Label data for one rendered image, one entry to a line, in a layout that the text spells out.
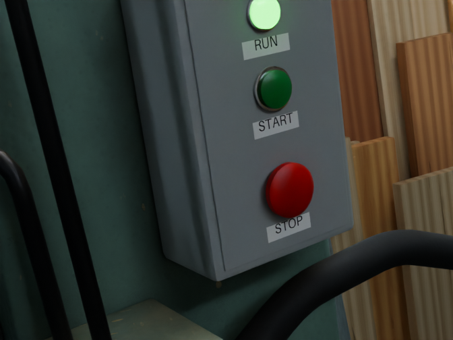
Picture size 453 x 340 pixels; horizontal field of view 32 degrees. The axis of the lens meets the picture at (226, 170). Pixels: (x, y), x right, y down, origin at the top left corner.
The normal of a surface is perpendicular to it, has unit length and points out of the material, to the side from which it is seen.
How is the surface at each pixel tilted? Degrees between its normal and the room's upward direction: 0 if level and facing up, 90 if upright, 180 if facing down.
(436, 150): 87
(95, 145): 90
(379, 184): 87
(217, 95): 90
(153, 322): 0
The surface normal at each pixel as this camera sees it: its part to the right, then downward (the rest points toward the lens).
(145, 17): -0.83, 0.25
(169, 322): -0.14, -0.96
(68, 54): 0.55, 0.15
